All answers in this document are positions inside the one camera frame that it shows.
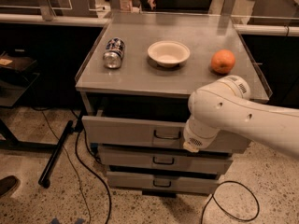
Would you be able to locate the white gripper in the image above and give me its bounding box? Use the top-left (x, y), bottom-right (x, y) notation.
top-left (183, 142), bottom-right (199, 153)

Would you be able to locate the grey top drawer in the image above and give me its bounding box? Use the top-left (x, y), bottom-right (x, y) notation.
top-left (82, 116), bottom-right (250, 153)

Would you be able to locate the grey drawer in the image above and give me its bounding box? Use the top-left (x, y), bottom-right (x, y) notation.
top-left (82, 116), bottom-right (250, 153)
top-left (107, 172), bottom-right (220, 194)
top-left (98, 145), bottom-right (233, 175)

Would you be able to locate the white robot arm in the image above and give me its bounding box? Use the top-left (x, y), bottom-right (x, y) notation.
top-left (183, 76), bottom-right (299, 159)

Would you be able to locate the grey middle drawer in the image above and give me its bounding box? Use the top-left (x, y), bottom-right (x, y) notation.
top-left (98, 145), bottom-right (233, 175)

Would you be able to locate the grey bottom drawer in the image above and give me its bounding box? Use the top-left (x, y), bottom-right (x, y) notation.
top-left (107, 172), bottom-right (220, 194)

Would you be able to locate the grey drawer cabinet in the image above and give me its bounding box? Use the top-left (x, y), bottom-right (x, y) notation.
top-left (74, 11), bottom-right (274, 199)

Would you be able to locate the orange fruit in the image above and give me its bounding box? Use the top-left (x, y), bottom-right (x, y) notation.
top-left (211, 49), bottom-right (235, 75)

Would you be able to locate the white paper bowl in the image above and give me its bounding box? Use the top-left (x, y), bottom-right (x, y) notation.
top-left (148, 41), bottom-right (191, 68)

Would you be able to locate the blue soda can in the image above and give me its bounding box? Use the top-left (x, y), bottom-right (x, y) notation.
top-left (103, 37), bottom-right (125, 69)

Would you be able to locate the black metal bar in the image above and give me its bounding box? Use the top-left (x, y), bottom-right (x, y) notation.
top-left (38, 120), bottom-right (73, 189)

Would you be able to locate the dark shoe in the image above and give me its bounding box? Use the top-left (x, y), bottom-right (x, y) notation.
top-left (0, 175), bottom-right (20, 197)

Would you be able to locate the black side cart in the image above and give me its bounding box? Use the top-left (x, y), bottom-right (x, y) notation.
top-left (0, 51), bottom-right (39, 151)

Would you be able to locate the black floor cable right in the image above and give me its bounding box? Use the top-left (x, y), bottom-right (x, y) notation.
top-left (200, 180), bottom-right (261, 224)

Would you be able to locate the black floor cable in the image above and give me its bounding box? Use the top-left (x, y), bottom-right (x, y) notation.
top-left (200, 180), bottom-right (261, 224)
top-left (31, 105), bottom-right (113, 224)

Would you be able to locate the black floor cable left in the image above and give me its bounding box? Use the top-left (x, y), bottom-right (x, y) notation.
top-left (31, 105), bottom-right (113, 224)

